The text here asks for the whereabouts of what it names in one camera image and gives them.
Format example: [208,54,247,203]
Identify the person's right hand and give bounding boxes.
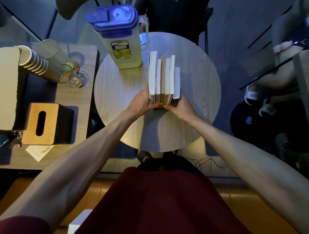
[164,93,201,126]

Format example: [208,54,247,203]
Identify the person's left hand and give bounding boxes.
[125,82,164,120]

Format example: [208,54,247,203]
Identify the short white-paged book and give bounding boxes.
[172,67,181,101]

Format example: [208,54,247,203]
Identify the thin short book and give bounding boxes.
[156,59,162,104]

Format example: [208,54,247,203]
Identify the tan-paged thin book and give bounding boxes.
[160,56,166,104]

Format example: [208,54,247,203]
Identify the tall white-paged book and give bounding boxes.
[165,55,176,105]

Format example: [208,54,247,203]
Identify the thick white-paged book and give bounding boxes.
[148,51,158,103]

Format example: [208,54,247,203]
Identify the person's right forearm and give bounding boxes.
[190,118,309,234]

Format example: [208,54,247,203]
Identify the person's left forearm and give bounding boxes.
[0,110,136,232]

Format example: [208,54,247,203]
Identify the black shoe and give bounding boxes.
[136,149,153,163]

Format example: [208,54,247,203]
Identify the black trousers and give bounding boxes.
[137,152,204,175]

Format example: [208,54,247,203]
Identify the clear plastic jar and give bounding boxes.
[138,15,150,51]

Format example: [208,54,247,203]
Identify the clear pitcher with blue lid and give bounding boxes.
[86,4,143,70]

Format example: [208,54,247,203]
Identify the white sandal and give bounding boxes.
[244,84,277,117]

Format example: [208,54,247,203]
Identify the black chair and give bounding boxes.
[145,0,214,54]

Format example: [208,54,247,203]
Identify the short clear drinking glass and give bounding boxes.
[57,64,83,89]

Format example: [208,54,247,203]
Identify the maroon shirt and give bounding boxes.
[0,166,252,234]

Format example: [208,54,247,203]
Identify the black tissue box wooden lid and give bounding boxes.
[21,103,75,145]

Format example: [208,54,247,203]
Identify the tall clear drinking glass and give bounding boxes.
[31,39,80,73]

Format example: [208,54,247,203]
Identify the white paper card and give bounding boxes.
[25,144,55,162]

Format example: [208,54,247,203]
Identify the stack of white paper cups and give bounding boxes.
[17,45,59,83]

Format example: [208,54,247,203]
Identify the small white block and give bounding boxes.
[67,209,94,234]

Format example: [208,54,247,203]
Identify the metal keys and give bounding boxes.
[11,130,23,148]

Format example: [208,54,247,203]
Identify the white box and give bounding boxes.
[0,46,22,131]

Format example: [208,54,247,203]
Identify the black floor cable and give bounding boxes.
[185,157,229,170]

